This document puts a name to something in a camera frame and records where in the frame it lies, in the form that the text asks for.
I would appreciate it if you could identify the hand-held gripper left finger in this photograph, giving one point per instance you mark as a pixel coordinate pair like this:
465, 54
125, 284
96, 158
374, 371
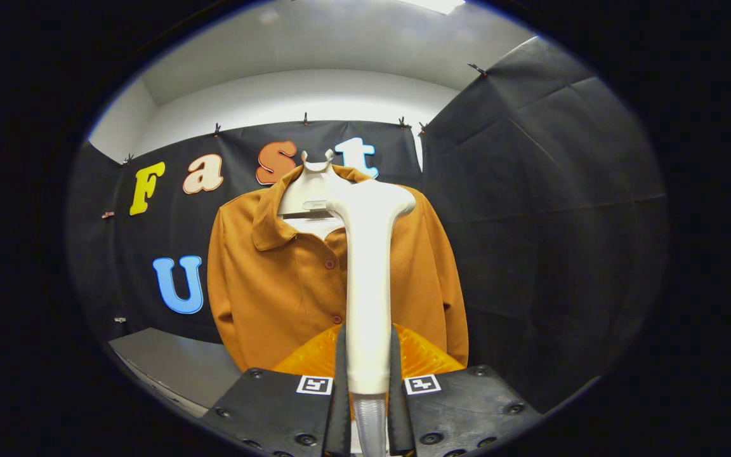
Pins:
343, 406

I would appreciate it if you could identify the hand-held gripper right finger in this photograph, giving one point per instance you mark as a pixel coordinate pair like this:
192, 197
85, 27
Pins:
396, 412

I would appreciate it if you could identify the row of black cloth clips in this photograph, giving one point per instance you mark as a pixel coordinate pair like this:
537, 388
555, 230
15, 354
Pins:
305, 119

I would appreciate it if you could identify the long ceiling light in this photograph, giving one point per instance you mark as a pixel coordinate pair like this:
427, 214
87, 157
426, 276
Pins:
435, 5

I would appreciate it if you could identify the orange button-up shirt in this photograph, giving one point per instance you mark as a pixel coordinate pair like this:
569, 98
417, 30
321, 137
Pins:
270, 298

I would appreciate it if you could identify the black backdrop cloth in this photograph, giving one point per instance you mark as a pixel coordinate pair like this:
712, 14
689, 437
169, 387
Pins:
549, 222

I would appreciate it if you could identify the white clothes hanger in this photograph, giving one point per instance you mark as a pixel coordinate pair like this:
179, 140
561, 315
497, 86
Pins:
305, 190

